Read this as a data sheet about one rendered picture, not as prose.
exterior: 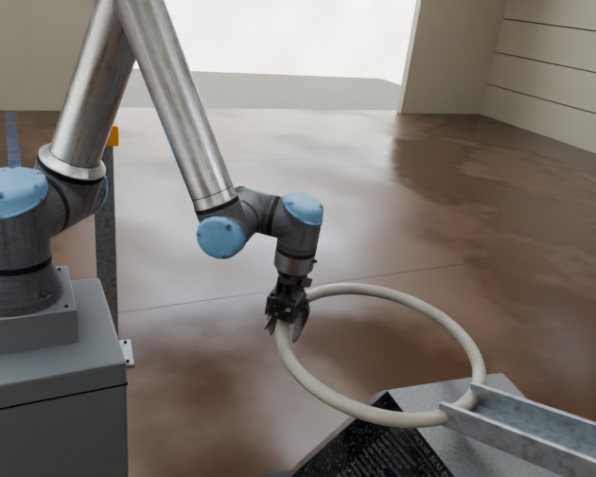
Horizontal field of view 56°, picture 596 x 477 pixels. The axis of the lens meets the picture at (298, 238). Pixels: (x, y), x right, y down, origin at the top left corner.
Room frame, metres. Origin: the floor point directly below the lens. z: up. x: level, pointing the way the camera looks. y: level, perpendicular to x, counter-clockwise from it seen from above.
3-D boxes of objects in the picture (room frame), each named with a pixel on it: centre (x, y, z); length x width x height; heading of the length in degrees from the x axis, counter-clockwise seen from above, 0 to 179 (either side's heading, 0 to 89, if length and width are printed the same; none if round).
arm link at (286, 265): (1.14, 0.00, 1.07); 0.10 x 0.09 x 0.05; 74
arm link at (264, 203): (1.15, 0.11, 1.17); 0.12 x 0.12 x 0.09; 79
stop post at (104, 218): (2.10, 0.79, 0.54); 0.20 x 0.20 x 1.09; 22
